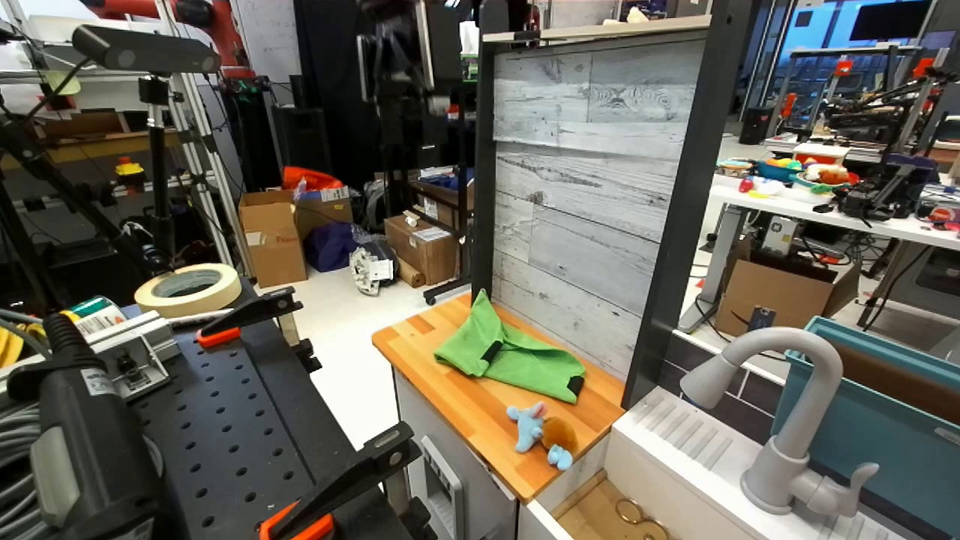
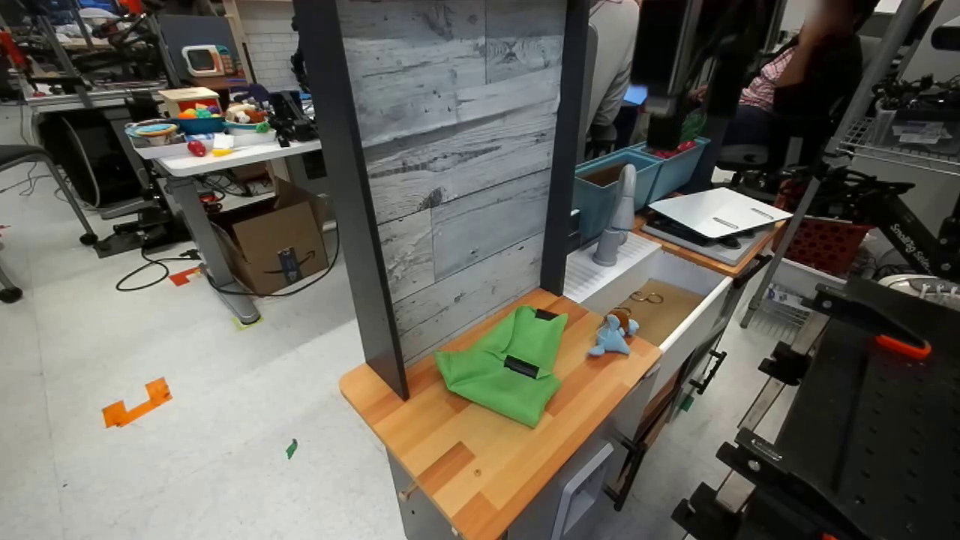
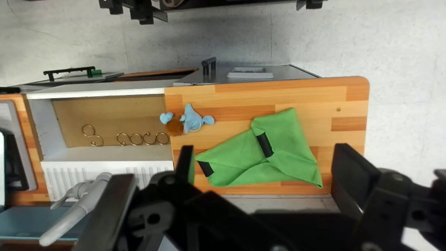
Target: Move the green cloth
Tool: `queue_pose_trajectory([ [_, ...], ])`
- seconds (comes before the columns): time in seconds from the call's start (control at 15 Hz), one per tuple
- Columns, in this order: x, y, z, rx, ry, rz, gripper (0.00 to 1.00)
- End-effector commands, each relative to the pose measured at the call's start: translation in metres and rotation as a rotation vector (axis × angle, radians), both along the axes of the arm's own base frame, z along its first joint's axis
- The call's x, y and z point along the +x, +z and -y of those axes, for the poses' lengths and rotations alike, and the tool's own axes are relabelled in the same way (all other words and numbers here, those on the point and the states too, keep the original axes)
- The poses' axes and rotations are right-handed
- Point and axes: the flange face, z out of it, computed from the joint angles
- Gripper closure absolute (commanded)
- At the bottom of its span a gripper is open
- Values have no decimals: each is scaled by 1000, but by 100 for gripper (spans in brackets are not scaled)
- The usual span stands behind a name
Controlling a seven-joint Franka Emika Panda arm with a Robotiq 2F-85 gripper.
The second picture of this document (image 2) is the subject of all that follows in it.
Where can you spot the cardboard box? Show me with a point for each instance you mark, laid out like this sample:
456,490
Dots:
270,244

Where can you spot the colourful toy bowl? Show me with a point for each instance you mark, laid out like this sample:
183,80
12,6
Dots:
199,122

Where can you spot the green cloth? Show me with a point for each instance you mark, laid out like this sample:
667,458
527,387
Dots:
490,377

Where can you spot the narrow black post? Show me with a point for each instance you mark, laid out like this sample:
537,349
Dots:
561,151

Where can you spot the seated person in black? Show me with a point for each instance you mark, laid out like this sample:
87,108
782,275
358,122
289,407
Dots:
811,71

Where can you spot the grey cabinet with wooden top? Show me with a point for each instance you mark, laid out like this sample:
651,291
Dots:
480,459

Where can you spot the wooden toy box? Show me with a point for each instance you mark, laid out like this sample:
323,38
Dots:
187,97

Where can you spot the red crate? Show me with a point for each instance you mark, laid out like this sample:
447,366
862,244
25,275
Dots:
825,244

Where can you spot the orange floor tape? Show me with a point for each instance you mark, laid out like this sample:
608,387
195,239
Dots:
135,408

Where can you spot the blue plush toy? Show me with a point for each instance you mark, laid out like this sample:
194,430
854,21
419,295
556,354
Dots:
611,336

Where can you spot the white desk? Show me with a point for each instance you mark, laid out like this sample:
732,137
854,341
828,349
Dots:
213,159

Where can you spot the wide black post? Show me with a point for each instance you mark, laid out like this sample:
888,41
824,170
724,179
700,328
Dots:
346,200

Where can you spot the white tray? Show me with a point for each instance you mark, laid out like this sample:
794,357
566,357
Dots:
715,211

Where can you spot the white sink basin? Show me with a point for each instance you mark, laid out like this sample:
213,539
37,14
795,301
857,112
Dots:
690,324

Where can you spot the small blue plastic bin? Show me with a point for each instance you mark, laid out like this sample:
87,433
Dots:
678,170

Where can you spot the large blue plastic bin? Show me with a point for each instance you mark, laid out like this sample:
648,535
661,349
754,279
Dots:
601,200

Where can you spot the silver metal pole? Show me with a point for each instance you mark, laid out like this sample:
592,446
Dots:
850,108

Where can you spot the grey faucet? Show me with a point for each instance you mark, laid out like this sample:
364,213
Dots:
618,213

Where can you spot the grey wood-look back panel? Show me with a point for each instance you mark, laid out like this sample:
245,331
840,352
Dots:
452,151

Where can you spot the red toy ball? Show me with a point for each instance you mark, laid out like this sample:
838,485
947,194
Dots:
195,148

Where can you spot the person in white shirt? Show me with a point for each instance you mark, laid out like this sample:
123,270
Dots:
611,61

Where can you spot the brown cardboard sheet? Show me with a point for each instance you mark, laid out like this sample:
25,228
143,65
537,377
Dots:
658,305

